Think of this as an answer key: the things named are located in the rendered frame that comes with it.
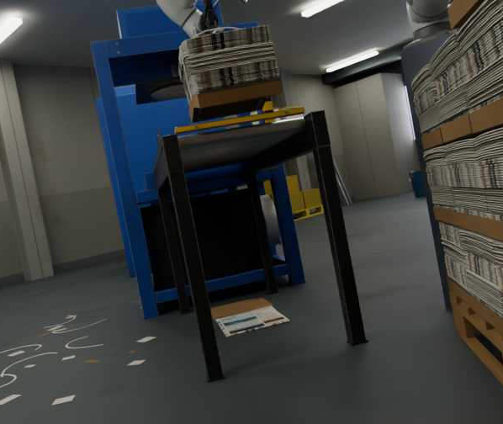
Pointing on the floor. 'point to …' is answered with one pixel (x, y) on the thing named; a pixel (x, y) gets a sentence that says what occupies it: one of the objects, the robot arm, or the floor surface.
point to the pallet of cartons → (301, 199)
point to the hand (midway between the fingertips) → (214, 8)
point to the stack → (486, 178)
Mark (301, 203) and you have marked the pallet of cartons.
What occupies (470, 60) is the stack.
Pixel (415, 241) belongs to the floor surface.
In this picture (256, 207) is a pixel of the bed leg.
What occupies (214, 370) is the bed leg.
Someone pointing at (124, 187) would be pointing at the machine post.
